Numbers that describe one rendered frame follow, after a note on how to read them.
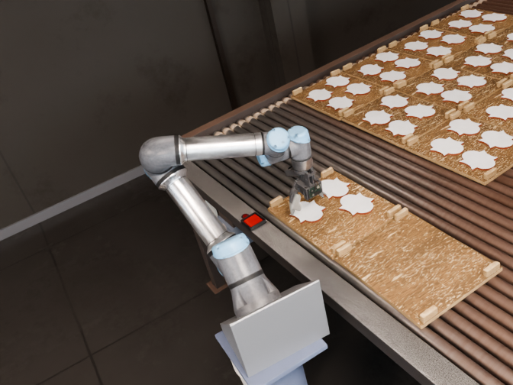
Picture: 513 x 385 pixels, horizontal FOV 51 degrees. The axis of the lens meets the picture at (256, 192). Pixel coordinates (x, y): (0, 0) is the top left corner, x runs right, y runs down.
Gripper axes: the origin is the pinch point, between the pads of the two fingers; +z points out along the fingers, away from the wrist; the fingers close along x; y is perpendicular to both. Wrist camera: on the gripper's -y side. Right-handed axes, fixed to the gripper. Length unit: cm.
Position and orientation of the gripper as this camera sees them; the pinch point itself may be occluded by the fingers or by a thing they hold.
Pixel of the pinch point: (306, 205)
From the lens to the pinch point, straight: 210.7
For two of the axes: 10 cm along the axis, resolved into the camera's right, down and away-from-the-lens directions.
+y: 5.4, 4.3, -7.2
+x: 8.2, -4.6, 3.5
